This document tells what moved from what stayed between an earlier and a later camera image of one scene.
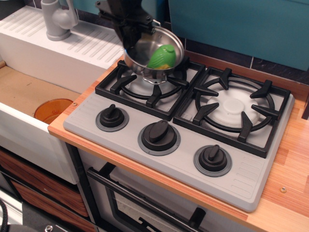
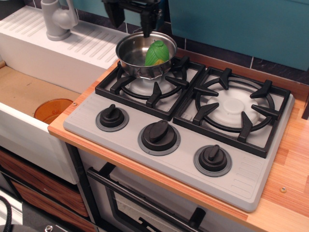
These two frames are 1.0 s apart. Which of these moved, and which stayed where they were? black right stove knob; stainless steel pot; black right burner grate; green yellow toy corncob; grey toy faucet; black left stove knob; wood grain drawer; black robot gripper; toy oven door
Moved: black robot gripper; stainless steel pot; green yellow toy corncob
Stayed: black right burner grate; black right stove knob; black left stove knob; wood grain drawer; toy oven door; grey toy faucet
